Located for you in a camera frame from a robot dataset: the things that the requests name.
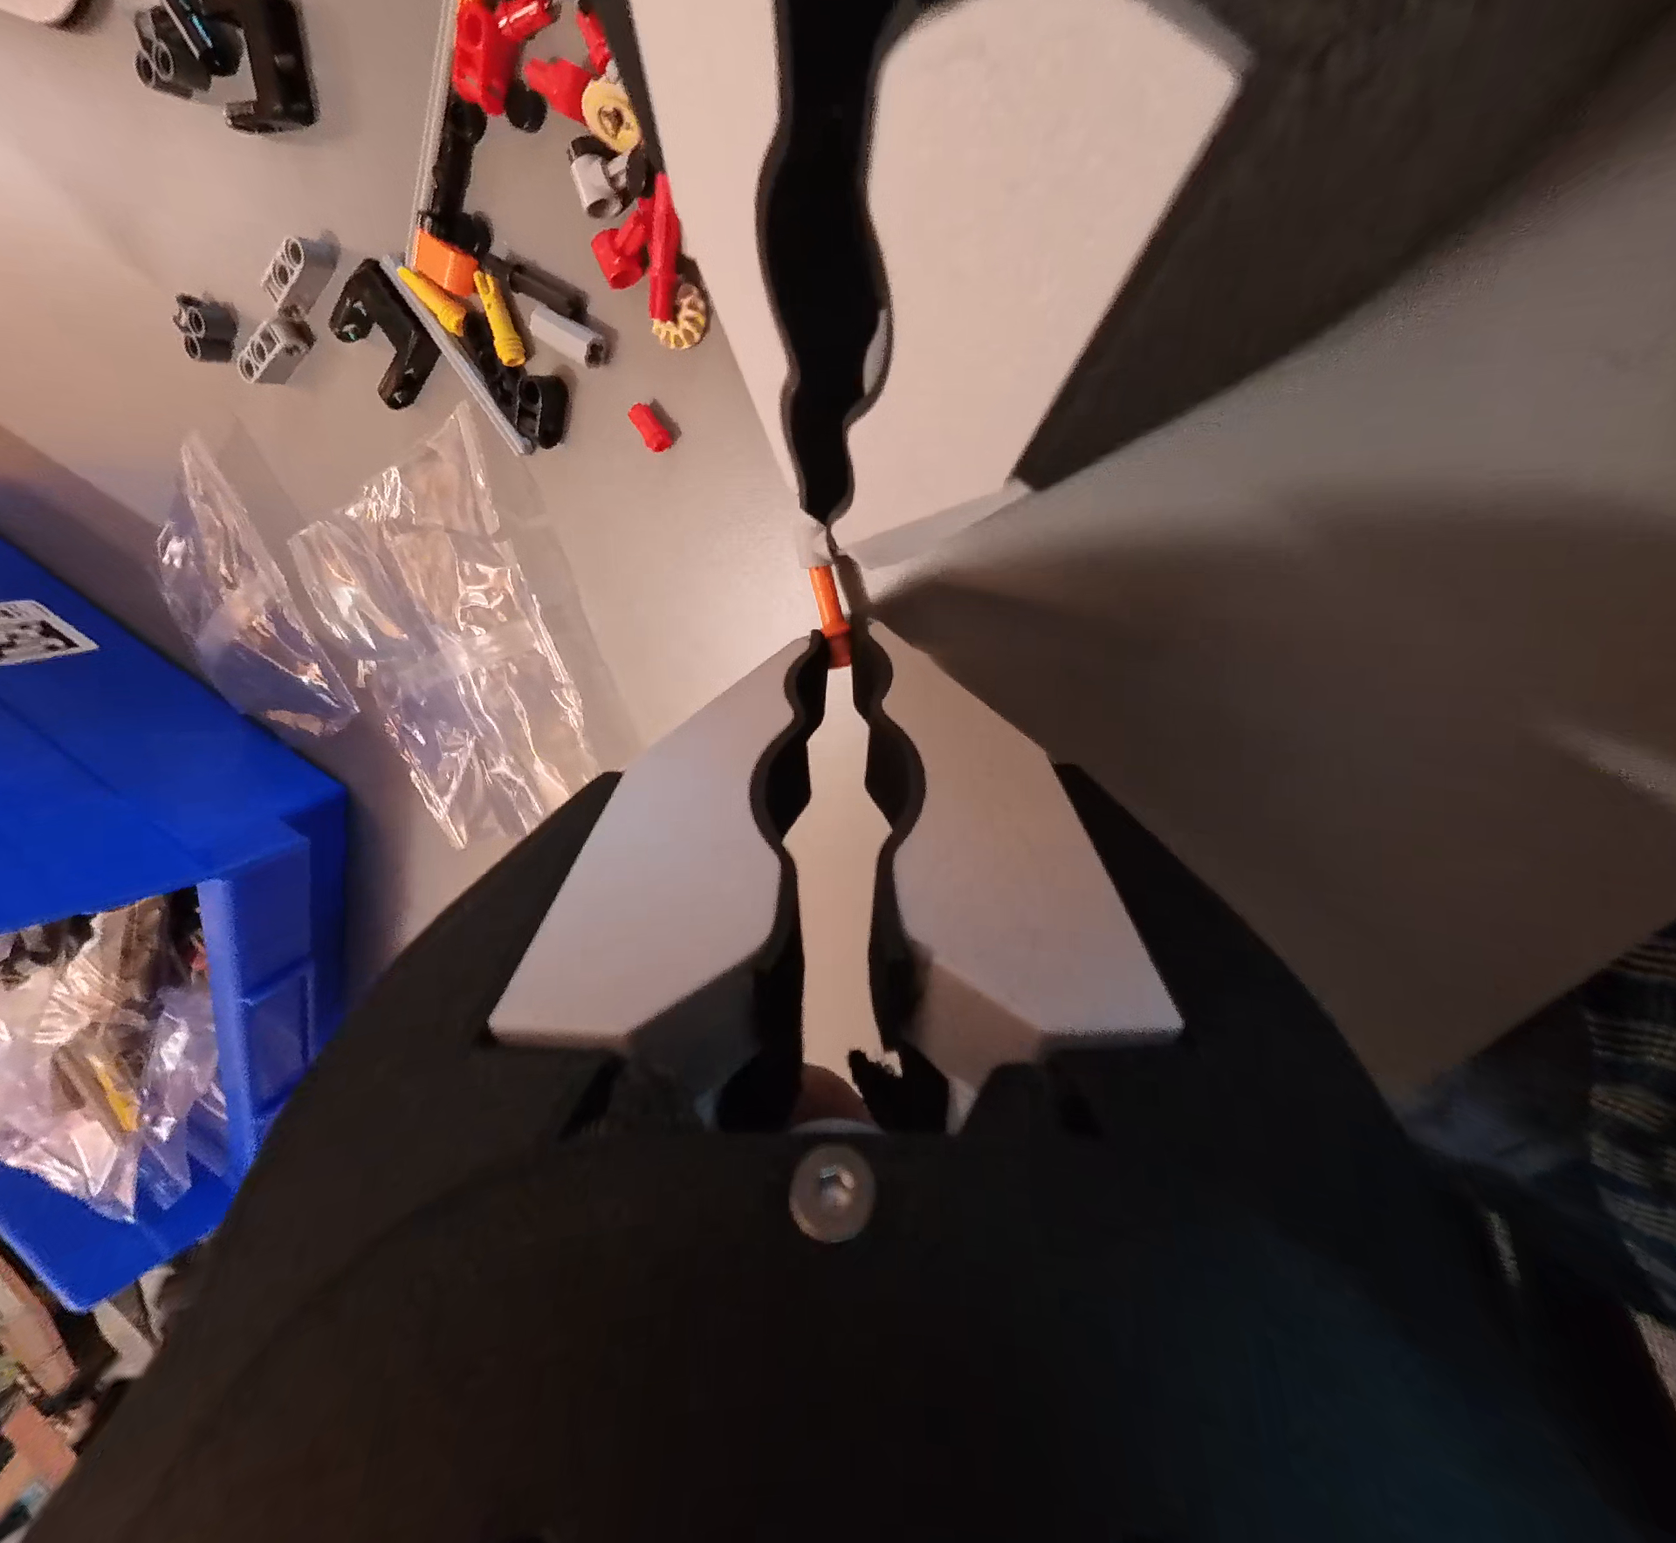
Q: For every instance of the dark grey lego connector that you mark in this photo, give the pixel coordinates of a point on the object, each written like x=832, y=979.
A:
x=206, y=328

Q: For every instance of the blue plastic bin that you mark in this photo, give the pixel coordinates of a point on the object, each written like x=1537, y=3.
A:
x=130, y=784

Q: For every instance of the orange lego pin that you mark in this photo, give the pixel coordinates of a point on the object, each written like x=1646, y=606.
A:
x=828, y=615

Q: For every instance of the black lego frame piece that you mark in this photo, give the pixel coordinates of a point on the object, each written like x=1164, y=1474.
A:
x=388, y=327
x=267, y=51

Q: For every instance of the small clear plastic bag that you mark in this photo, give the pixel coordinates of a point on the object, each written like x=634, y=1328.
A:
x=250, y=600

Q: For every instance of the small red lego pin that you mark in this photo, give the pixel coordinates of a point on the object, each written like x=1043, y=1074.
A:
x=650, y=427

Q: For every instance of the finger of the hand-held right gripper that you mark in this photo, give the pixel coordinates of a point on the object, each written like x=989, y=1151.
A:
x=713, y=130
x=1048, y=196

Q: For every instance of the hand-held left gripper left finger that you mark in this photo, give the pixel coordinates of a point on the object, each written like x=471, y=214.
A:
x=629, y=902

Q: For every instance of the black lego connector blue pin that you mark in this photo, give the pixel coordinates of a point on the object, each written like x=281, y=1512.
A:
x=173, y=45

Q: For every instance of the pile of mixed lego pieces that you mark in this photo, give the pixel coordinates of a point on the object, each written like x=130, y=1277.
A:
x=499, y=105

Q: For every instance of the bags of lego parts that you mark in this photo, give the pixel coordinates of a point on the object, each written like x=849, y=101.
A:
x=91, y=1073

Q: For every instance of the large clear plastic bag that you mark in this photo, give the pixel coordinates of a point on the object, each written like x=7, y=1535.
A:
x=447, y=626

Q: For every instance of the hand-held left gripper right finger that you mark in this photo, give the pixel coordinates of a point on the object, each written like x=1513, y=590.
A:
x=1036, y=902

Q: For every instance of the white printed label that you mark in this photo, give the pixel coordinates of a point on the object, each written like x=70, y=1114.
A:
x=40, y=634

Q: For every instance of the person's plaid clothing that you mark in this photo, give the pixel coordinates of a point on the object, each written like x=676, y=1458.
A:
x=1610, y=1086

